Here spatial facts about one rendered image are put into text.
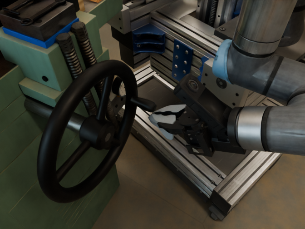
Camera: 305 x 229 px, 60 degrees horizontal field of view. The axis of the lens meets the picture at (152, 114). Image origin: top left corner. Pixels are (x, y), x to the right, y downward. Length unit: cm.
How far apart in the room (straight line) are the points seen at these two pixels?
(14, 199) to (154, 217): 72
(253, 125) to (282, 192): 106
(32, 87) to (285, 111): 45
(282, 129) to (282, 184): 108
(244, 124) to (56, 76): 33
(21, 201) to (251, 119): 58
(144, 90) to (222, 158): 55
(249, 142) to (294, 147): 6
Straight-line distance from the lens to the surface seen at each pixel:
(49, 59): 49
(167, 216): 131
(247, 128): 45
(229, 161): 123
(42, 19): 49
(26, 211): 81
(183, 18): 102
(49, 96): 54
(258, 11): 45
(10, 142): 64
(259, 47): 47
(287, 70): 50
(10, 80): 58
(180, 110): 55
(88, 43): 53
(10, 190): 72
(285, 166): 157
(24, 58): 55
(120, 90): 80
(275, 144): 44
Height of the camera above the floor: 123
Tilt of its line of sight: 50 degrees down
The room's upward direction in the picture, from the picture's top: straight up
